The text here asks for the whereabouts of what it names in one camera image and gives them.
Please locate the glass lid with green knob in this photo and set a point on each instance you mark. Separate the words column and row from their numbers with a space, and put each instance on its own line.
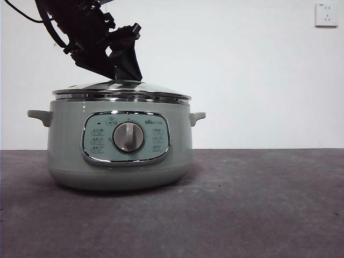
column 150, row 91

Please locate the white wall socket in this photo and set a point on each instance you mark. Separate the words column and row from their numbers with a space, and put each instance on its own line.
column 326, row 14

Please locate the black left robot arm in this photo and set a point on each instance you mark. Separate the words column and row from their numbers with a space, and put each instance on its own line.
column 78, row 24

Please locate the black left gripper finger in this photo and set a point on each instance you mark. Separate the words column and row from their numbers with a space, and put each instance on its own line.
column 92, row 63
column 130, row 63

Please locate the pale green electric cooking pot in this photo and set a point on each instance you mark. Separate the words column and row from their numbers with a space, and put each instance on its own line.
column 67, row 139

